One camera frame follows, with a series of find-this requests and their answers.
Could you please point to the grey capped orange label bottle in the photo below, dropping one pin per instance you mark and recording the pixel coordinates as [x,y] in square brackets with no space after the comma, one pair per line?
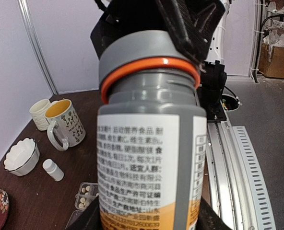
[151,136]

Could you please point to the small white pill bottle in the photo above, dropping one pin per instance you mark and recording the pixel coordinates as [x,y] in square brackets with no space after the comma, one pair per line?
[53,170]

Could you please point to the cardboard box in background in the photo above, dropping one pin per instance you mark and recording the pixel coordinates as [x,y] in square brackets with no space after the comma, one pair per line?
[271,64]

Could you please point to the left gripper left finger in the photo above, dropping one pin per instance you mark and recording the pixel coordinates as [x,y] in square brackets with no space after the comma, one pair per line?
[89,219]

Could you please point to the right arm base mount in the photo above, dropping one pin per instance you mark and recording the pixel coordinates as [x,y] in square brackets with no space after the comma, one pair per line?
[217,113]

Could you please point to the white scalloped bowl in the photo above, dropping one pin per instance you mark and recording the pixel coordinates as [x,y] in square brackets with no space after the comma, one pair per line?
[22,157]

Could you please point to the right aluminium frame post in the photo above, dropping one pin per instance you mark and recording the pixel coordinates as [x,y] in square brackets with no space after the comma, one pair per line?
[35,45]

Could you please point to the clear plastic pill organizer box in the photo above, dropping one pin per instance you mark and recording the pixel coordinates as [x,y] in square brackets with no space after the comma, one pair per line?
[86,194]

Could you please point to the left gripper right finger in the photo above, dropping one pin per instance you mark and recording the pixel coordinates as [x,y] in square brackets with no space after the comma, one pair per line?
[208,219]

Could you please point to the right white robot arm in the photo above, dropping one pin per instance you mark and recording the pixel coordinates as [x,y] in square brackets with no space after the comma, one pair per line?
[213,75]

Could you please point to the cream ribbed mug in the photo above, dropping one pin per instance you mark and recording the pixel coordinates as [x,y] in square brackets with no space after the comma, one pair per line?
[37,112]

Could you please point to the yellow interior patterned mug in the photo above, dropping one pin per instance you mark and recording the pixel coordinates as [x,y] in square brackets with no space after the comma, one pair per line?
[65,129]

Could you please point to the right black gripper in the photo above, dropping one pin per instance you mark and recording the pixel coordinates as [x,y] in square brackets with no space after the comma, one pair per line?
[190,23]

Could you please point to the front aluminium rail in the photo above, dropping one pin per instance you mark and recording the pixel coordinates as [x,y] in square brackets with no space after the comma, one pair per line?
[238,193]

